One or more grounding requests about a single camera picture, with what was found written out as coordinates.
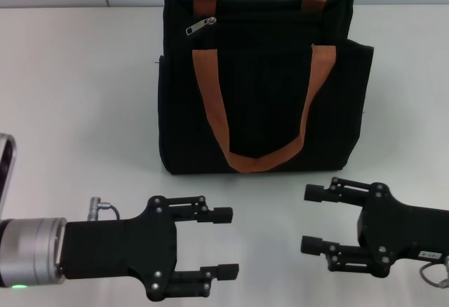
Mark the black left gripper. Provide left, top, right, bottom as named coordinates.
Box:
left=58, top=196, right=234, bottom=303

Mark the right gripper grey cable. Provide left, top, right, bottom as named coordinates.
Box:
left=419, top=255, right=449, bottom=289

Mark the silver plug with grey cable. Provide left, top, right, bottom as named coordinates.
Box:
left=87, top=196, right=123, bottom=222

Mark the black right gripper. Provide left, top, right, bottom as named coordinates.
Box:
left=300, top=176, right=449, bottom=280

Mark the black bag with orange handles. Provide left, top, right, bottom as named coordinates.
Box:
left=156, top=0, right=375, bottom=177

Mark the silver zipper pull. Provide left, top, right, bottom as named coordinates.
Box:
left=185, top=15, right=217, bottom=36

